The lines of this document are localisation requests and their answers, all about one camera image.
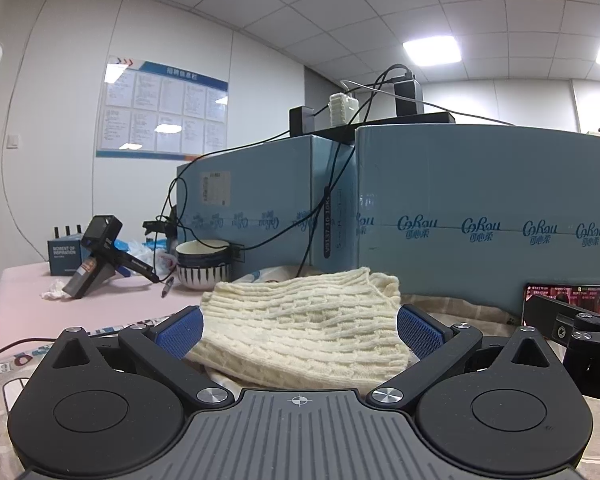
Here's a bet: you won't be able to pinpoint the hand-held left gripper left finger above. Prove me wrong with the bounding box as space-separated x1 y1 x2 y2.
27 305 236 408

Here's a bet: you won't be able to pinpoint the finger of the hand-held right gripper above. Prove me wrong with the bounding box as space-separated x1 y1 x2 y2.
522 294 600 351

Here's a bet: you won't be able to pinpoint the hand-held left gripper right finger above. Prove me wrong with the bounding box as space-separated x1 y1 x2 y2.
365 304 576 408

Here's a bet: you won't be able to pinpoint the cream knitted sweater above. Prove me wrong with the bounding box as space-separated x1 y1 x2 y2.
185 266 418 392

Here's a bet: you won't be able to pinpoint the smartphone with lit screen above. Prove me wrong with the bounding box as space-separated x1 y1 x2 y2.
523 283 600 327

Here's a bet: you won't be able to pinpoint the striped ceramic bowl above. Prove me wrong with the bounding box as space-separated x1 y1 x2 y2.
175 239 232 292

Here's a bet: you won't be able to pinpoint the crumpled plastic bags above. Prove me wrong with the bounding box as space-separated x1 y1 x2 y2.
111 239 179 281

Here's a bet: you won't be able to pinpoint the black clip stand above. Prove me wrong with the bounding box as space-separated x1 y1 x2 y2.
142 216 179 242

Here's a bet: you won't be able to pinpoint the crumpled white tissue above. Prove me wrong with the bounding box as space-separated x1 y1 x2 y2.
40 279 72 302

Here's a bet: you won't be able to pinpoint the dark blue small box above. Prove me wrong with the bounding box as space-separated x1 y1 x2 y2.
47 224 90 277

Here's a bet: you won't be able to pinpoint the long blue cardboard box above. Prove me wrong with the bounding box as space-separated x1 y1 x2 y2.
355 124 600 322

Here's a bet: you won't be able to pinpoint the pink bed sheet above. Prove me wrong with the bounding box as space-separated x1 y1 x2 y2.
0 259 208 363

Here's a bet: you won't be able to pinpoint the blue cardboard box with label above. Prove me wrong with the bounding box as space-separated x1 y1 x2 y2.
176 134 359 282

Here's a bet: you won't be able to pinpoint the beige patterned blanket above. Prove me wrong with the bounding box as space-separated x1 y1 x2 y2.
0 264 600 480

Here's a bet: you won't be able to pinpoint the flat black board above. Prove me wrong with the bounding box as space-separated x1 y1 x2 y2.
307 112 457 143

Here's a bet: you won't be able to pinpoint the black power adapter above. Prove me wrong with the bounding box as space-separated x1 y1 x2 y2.
393 76 424 117

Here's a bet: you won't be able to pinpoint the white charger block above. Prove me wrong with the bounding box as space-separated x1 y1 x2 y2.
328 92 354 126

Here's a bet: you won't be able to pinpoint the small black box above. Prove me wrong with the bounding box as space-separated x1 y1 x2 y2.
288 105 317 137

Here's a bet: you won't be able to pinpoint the black handheld camera device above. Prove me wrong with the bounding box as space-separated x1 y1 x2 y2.
61 215 161 302

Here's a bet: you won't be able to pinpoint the dark red cable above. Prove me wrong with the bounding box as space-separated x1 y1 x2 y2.
0 336 58 365

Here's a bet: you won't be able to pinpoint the thin black cable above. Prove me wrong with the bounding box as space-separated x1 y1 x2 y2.
160 129 293 233

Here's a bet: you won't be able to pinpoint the blue framed wall poster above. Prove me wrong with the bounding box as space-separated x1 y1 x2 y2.
95 55 230 162

